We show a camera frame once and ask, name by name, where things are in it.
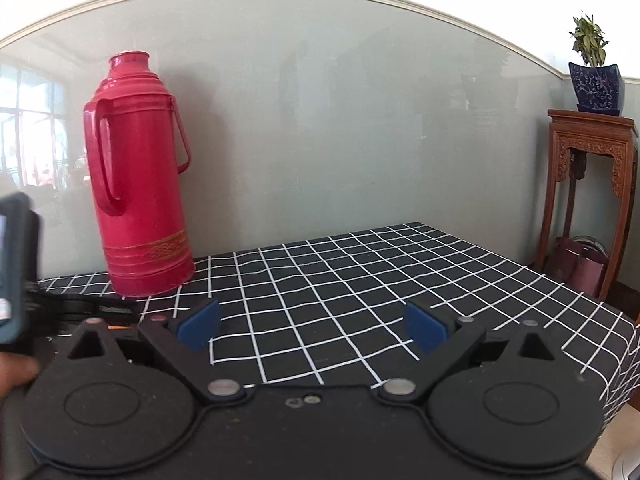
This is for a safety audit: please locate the black white checkered tablecloth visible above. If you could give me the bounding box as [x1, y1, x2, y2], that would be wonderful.
[37, 221, 640, 426]

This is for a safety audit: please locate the maroon handbag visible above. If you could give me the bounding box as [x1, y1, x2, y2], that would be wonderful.
[544, 236, 608, 296]

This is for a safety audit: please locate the white floor appliance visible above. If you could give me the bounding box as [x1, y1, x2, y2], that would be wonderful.
[611, 450, 640, 480]

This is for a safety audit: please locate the green potted plant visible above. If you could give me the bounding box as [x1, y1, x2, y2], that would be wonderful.
[570, 15, 608, 67]

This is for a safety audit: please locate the person's left hand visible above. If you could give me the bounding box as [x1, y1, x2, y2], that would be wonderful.
[0, 352, 40, 400]

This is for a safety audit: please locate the blue ceramic flower pot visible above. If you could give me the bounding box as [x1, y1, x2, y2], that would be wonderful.
[568, 63, 625, 116]

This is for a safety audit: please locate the carved wooden plant stand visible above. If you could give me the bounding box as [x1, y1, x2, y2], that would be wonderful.
[534, 110, 639, 300]

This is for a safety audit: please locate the red thermos flask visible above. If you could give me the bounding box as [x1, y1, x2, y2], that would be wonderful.
[82, 51, 194, 298]

